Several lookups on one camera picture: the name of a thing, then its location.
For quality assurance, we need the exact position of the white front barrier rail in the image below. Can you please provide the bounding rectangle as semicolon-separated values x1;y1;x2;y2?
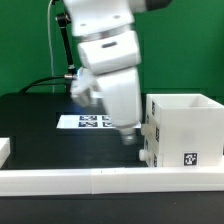
0;166;224;196

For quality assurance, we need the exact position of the black cable with connector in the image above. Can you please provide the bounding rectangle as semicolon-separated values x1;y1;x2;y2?
18;73;78;94

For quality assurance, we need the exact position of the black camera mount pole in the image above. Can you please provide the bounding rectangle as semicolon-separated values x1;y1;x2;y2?
56;13;76;76

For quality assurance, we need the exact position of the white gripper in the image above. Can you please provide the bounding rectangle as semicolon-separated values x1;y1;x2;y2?
71;30;141;145

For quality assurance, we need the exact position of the white drawer box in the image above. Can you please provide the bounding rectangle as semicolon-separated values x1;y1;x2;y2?
141;115;160;145
139;139;163;167

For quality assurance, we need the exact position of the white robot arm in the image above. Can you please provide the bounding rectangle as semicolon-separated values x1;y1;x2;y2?
63;0;172;145

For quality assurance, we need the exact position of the white left barrier rail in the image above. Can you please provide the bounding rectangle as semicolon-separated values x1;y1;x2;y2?
0;138;10;168

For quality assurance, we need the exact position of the white thin cable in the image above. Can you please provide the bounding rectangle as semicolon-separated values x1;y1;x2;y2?
46;0;56;94

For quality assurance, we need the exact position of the white drawer cabinet frame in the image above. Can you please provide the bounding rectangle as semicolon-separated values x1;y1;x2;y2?
146;94;224;167

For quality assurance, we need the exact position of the fiducial marker sheet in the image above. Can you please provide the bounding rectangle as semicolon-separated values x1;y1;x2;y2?
55;114;142;130

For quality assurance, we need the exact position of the white front drawer box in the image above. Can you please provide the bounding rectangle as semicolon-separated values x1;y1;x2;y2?
139;139;163;167

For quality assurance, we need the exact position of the white barrier rail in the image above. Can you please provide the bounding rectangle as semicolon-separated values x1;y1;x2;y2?
0;166;224;196
0;138;10;168

